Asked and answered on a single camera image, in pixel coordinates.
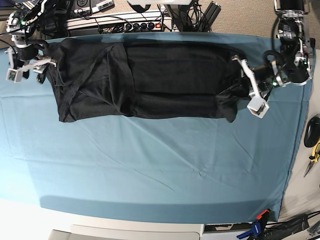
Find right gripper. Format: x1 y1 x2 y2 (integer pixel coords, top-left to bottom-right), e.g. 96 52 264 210
4 44 57 84

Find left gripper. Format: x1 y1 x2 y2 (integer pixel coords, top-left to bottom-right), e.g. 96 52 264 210
232 55 278 100

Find black T-shirt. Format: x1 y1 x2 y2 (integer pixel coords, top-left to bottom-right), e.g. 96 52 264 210
45 38 250 123

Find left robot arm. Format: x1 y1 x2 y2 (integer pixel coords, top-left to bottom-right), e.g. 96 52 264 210
248 0 315 100

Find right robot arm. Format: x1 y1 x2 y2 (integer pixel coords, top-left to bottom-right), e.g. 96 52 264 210
5 0 73 84

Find black computer mouse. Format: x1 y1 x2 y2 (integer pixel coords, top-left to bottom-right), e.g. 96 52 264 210
303 116 320 148

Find white power strip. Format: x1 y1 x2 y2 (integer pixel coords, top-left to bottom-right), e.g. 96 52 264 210
109 20 173 33

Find teal table cloth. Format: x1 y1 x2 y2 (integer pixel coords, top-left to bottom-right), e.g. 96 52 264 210
0 52 315 224

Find orange clamp bottom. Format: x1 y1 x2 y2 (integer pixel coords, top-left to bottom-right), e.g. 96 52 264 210
256 208 271 223

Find blue clamp bottom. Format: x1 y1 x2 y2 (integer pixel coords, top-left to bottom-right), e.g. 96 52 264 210
236 221 262 240

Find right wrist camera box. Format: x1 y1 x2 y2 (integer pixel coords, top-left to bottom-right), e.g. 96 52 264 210
6 68 23 83

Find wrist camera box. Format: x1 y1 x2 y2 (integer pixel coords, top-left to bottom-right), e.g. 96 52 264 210
247 96 270 119
6 68 23 83

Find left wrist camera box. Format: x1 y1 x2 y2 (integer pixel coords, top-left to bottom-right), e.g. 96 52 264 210
247 96 270 119

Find yellow handled pliers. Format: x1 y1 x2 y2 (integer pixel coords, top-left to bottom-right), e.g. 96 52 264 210
303 141 320 178

